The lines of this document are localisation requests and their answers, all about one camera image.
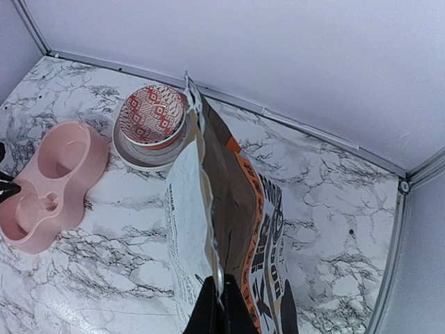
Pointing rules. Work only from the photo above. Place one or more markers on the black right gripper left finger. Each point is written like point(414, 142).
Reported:
point(206, 317)

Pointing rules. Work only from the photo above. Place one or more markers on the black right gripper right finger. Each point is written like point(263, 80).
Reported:
point(236, 318)

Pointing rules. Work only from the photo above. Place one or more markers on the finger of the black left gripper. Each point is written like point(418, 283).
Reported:
point(8, 187)

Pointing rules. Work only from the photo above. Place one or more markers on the pink double pet feeder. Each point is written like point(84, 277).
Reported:
point(69, 161)

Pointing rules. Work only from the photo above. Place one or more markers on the white brown pet food bag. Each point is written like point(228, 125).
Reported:
point(223, 217)

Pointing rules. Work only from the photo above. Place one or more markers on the white tape roll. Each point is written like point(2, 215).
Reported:
point(149, 160)

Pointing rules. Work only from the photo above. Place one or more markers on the red patterned ceramic bowl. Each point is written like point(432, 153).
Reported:
point(152, 116)

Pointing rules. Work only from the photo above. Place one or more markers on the right aluminium frame post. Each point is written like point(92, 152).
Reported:
point(376, 286)

